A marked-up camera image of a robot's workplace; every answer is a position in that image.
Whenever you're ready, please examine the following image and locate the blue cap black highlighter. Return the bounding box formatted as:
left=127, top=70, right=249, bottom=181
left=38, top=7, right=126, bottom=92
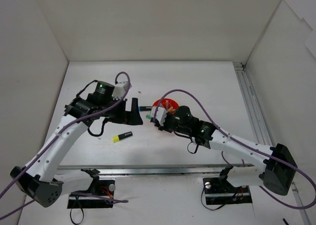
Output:
left=138, top=106, right=152, bottom=112

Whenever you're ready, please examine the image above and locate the yellow cap black highlighter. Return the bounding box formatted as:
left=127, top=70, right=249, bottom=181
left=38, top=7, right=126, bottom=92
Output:
left=112, top=131, right=133, bottom=143

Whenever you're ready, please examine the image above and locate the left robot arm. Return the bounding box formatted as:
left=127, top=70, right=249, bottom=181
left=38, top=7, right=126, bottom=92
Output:
left=10, top=81, right=143, bottom=207

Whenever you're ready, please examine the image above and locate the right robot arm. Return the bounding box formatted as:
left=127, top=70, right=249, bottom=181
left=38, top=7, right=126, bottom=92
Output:
left=150, top=106, right=297, bottom=196

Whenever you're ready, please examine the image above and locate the orange round compartment organizer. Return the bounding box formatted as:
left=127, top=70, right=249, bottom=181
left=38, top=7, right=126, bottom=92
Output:
left=151, top=98, right=180, bottom=134

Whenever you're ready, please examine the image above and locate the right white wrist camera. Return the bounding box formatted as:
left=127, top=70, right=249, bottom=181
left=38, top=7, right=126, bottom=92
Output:
left=150, top=106, right=168, bottom=126

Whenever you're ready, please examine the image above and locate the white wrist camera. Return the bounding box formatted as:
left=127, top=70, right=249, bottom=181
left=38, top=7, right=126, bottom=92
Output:
left=150, top=106, right=168, bottom=126
left=112, top=81, right=131, bottom=100

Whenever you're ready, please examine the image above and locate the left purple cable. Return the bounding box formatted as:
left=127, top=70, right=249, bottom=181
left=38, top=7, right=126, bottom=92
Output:
left=0, top=72, right=131, bottom=218

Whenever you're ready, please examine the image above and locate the purple cable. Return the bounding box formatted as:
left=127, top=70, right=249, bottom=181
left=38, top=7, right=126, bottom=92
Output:
left=154, top=89, right=316, bottom=210
left=0, top=72, right=131, bottom=218

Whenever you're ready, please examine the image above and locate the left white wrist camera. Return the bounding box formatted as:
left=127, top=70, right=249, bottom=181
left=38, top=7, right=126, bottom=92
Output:
left=112, top=81, right=131, bottom=100

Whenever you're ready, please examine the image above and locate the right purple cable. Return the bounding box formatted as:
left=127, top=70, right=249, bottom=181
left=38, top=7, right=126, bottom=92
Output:
left=154, top=89, right=316, bottom=210

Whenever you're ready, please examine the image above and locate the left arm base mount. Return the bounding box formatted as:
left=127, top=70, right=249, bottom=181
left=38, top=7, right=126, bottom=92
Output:
left=67, top=168, right=116, bottom=225

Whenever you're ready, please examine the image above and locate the front aluminium rail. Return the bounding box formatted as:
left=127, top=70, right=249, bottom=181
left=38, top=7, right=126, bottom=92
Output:
left=56, top=163, right=255, bottom=178

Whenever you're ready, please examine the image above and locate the aluminium rail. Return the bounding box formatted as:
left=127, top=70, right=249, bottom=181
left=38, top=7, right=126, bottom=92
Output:
left=56, top=163, right=255, bottom=178
left=233, top=62, right=311, bottom=225

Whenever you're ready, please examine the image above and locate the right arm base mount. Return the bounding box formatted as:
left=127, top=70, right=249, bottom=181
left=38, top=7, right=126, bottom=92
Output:
left=200, top=166, right=252, bottom=211

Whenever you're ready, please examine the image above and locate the right aluminium rail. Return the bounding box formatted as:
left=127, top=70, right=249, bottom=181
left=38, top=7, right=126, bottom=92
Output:
left=233, top=62, right=311, bottom=225

